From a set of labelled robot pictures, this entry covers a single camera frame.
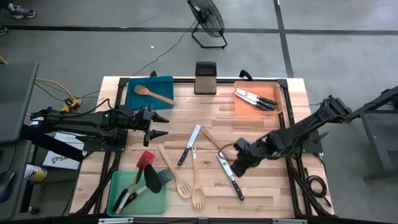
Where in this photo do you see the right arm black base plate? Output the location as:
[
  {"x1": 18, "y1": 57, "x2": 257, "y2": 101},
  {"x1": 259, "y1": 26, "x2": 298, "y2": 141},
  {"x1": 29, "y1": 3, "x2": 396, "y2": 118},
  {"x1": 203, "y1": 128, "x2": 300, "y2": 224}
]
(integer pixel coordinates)
[{"x1": 278, "y1": 128, "x2": 324, "y2": 154}]

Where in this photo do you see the black computer mouse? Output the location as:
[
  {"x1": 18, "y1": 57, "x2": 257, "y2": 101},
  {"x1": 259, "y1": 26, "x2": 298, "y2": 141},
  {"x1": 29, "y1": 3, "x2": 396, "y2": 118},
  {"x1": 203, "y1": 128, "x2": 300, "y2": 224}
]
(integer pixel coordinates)
[{"x1": 0, "y1": 170, "x2": 16, "y2": 203}]

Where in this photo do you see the yellow black power plug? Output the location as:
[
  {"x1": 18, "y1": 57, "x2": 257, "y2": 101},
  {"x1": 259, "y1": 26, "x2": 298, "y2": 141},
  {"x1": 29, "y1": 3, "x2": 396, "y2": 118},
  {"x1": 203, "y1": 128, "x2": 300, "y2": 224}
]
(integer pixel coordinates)
[{"x1": 60, "y1": 97, "x2": 83, "y2": 113}]

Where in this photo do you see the straight-blade knife black handle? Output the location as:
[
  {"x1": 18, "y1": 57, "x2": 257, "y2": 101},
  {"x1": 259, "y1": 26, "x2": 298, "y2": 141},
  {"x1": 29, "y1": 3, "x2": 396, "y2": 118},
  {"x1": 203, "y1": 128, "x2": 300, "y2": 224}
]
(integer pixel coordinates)
[
  {"x1": 235, "y1": 91, "x2": 276, "y2": 109},
  {"x1": 177, "y1": 124, "x2": 202, "y2": 167},
  {"x1": 234, "y1": 94, "x2": 272, "y2": 112}
]

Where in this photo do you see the black table frame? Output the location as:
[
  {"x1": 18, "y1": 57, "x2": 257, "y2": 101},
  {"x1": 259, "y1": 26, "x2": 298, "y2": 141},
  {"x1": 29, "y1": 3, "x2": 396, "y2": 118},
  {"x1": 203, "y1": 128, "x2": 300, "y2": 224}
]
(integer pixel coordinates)
[{"x1": 74, "y1": 77, "x2": 334, "y2": 218}]

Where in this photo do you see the oval black nylon turner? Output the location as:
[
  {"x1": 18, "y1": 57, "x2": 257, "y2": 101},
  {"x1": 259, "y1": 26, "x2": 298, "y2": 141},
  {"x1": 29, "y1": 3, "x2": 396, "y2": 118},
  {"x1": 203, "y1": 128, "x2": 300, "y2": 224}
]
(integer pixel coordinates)
[{"x1": 122, "y1": 164, "x2": 163, "y2": 208}]

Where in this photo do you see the black coiled cable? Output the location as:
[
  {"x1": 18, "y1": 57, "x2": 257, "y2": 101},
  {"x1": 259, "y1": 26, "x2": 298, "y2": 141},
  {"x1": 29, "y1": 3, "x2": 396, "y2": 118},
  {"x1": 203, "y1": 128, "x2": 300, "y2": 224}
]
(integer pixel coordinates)
[{"x1": 303, "y1": 167, "x2": 333, "y2": 208}]

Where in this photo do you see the red spatula wooden handle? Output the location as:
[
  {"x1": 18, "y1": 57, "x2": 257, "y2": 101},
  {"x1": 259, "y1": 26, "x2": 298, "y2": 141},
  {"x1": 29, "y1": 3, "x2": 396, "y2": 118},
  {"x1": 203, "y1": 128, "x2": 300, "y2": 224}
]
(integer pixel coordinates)
[{"x1": 114, "y1": 151, "x2": 155, "y2": 215}]

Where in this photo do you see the black floor fan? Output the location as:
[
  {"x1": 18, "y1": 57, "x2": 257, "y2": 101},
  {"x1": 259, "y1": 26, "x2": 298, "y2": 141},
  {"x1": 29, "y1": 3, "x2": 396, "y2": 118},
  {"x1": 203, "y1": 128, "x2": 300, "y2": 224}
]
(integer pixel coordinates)
[{"x1": 187, "y1": 0, "x2": 228, "y2": 50}]

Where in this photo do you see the yellow white spray can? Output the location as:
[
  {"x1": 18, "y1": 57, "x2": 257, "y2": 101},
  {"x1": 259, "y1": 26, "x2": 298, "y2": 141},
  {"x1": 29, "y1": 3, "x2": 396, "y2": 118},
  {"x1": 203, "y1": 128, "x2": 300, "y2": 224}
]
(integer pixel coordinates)
[{"x1": 24, "y1": 164, "x2": 48, "y2": 182}]

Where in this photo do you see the slotted wooden spoon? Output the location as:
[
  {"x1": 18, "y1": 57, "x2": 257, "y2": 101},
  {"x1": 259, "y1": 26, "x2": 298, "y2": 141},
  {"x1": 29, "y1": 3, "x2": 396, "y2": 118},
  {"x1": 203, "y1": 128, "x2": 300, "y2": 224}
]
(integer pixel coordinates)
[{"x1": 190, "y1": 144, "x2": 206, "y2": 210}]

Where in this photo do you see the yellow extension cable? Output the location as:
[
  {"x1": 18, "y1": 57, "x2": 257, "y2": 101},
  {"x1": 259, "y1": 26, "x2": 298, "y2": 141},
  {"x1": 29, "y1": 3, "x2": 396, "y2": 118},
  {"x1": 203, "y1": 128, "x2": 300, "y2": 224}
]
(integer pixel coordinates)
[{"x1": 0, "y1": 55, "x2": 82, "y2": 119}]

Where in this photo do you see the black fan power cable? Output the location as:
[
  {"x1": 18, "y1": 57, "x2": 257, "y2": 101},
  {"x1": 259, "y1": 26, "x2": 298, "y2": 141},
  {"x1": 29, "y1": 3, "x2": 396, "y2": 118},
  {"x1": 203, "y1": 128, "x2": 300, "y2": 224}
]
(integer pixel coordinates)
[{"x1": 132, "y1": 19, "x2": 199, "y2": 77}]

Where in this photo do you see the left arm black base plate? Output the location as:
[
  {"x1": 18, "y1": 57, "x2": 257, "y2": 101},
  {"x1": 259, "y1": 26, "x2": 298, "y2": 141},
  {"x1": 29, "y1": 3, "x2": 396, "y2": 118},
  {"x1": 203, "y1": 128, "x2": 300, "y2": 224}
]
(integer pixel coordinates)
[{"x1": 83, "y1": 136, "x2": 128, "y2": 153}]

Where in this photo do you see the slotted wooden turner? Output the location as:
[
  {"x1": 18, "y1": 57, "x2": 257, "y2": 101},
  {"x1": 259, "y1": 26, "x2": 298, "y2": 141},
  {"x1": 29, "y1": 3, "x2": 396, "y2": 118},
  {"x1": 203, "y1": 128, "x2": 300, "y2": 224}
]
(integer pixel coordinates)
[{"x1": 157, "y1": 144, "x2": 193, "y2": 200}]

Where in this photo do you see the white printed box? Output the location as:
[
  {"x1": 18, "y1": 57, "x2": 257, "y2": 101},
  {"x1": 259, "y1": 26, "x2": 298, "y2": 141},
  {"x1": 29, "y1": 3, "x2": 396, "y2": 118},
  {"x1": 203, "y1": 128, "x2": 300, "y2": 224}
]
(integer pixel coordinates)
[{"x1": 42, "y1": 132, "x2": 85, "y2": 170}]

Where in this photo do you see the silver bracket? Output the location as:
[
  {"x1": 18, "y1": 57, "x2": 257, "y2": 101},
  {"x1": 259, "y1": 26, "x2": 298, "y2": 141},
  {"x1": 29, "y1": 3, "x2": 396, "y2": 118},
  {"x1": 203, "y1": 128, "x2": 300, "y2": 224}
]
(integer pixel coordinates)
[
  {"x1": 98, "y1": 217, "x2": 135, "y2": 224},
  {"x1": 272, "y1": 218, "x2": 309, "y2": 224}
]

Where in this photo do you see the steel box grater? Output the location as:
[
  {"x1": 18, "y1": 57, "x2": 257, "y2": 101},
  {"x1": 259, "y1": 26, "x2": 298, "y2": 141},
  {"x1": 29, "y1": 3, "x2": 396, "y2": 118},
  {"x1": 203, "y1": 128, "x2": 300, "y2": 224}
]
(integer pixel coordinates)
[{"x1": 194, "y1": 61, "x2": 218, "y2": 95}]

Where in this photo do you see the green plastic bin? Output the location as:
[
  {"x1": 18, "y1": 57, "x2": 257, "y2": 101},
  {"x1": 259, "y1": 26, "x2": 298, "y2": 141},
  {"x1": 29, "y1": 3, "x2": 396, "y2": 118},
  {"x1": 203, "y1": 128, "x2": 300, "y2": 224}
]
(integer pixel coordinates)
[{"x1": 106, "y1": 170, "x2": 167, "y2": 216}]

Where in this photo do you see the gray spatula wooden handle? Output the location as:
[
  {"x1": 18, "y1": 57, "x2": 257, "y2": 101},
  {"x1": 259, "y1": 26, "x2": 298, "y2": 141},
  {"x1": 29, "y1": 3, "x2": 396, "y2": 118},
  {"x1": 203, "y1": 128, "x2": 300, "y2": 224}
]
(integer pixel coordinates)
[{"x1": 160, "y1": 169, "x2": 174, "y2": 185}]

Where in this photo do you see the black metal stand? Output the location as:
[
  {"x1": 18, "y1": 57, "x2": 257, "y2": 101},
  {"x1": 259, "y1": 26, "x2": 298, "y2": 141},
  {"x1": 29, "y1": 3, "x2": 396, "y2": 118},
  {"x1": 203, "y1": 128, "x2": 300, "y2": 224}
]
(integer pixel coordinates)
[{"x1": 343, "y1": 85, "x2": 398, "y2": 182}]

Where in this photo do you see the pointed knife black handle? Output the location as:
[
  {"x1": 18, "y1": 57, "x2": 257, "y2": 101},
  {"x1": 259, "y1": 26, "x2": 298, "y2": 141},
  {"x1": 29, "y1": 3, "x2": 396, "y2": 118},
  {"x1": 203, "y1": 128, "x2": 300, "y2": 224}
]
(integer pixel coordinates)
[{"x1": 216, "y1": 151, "x2": 245, "y2": 202}]

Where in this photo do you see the solid wooden spoon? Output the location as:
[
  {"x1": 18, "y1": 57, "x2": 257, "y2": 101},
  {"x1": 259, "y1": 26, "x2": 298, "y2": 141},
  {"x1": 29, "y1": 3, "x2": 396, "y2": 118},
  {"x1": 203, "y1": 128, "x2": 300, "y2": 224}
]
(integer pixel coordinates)
[{"x1": 133, "y1": 84, "x2": 177, "y2": 106}]

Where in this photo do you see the printed-blade knife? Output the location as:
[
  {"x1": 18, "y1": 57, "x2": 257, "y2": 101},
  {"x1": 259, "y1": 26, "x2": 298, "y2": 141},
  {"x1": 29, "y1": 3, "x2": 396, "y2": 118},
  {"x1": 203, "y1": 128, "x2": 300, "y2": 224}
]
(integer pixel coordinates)
[{"x1": 236, "y1": 88, "x2": 278, "y2": 105}]

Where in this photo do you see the blue plastic bin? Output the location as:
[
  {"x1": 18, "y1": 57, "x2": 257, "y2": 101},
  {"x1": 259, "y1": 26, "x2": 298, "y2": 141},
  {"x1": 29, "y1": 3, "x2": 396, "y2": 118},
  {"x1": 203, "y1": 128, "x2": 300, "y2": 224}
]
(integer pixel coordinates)
[{"x1": 126, "y1": 75, "x2": 175, "y2": 110}]

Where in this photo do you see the black diagonal bar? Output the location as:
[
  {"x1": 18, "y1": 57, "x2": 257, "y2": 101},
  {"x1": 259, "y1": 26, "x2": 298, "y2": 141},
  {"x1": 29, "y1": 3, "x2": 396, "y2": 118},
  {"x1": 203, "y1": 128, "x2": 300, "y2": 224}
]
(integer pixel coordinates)
[{"x1": 20, "y1": 123, "x2": 85, "y2": 162}]

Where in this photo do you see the gray side desk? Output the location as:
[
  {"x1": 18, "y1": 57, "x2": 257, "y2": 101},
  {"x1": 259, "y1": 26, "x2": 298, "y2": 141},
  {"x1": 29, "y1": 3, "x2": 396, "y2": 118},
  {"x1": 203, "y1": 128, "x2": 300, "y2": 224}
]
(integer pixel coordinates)
[{"x1": 0, "y1": 139, "x2": 32, "y2": 221}]

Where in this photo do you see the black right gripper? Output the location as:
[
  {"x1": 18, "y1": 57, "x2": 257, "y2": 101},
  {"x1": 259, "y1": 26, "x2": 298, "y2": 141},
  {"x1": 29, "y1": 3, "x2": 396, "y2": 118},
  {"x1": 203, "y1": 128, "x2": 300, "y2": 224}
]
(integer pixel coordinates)
[{"x1": 231, "y1": 138, "x2": 267, "y2": 179}]

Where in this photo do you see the orange plastic bin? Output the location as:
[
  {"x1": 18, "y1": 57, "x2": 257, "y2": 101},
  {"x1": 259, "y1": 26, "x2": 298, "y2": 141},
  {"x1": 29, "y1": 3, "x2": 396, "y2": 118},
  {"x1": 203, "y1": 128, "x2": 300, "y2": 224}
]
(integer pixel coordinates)
[{"x1": 233, "y1": 80, "x2": 284, "y2": 116}]

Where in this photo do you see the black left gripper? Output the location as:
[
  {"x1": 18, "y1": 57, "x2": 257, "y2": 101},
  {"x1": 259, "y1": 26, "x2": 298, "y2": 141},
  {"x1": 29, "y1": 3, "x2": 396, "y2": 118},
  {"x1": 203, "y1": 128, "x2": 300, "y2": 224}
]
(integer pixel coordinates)
[{"x1": 130, "y1": 105, "x2": 170, "y2": 147}]

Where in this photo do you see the black crossbar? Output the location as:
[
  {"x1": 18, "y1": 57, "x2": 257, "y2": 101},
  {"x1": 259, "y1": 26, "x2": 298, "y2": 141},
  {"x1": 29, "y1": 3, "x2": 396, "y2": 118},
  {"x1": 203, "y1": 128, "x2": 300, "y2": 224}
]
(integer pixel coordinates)
[{"x1": 0, "y1": 213, "x2": 398, "y2": 224}]

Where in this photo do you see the angled wooden turner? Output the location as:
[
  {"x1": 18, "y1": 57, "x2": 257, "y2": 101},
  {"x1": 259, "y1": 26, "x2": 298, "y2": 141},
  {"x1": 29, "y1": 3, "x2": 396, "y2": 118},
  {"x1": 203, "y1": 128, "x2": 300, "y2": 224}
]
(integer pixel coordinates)
[{"x1": 201, "y1": 128, "x2": 231, "y2": 156}]

